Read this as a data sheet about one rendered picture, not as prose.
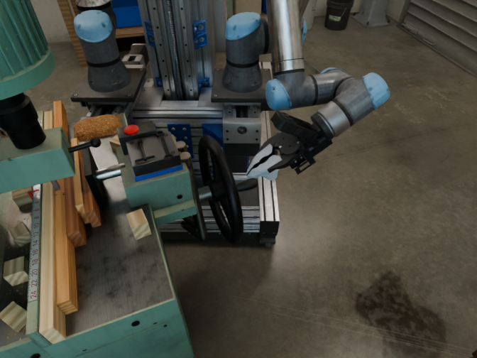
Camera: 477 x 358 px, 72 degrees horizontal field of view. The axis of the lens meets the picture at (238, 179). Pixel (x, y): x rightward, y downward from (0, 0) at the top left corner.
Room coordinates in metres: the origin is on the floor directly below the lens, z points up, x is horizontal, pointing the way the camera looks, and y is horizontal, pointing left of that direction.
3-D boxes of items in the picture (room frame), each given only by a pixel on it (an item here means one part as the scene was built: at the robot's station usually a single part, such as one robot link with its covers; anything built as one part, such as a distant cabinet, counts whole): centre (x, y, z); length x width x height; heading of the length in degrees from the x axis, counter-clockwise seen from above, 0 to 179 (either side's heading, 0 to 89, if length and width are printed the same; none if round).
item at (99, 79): (1.13, 0.48, 0.87); 0.15 x 0.15 x 0.10
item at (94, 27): (1.14, 0.48, 0.98); 0.13 x 0.12 x 0.14; 14
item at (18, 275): (0.35, 0.46, 0.82); 0.04 x 0.04 x 0.04; 23
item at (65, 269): (0.51, 0.39, 0.92); 0.62 x 0.02 x 0.04; 22
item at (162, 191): (0.54, 0.19, 0.92); 0.15 x 0.13 x 0.09; 22
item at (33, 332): (0.45, 0.41, 0.93); 0.60 x 0.02 x 0.06; 22
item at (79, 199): (0.51, 0.35, 0.93); 0.22 x 0.01 x 0.06; 22
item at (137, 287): (0.51, 0.27, 0.87); 0.61 x 0.30 x 0.06; 22
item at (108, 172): (0.50, 0.28, 0.95); 0.09 x 0.07 x 0.09; 22
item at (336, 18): (3.86, -1.10, 0.14); 0.30 x 0.29 x 0.28; 15
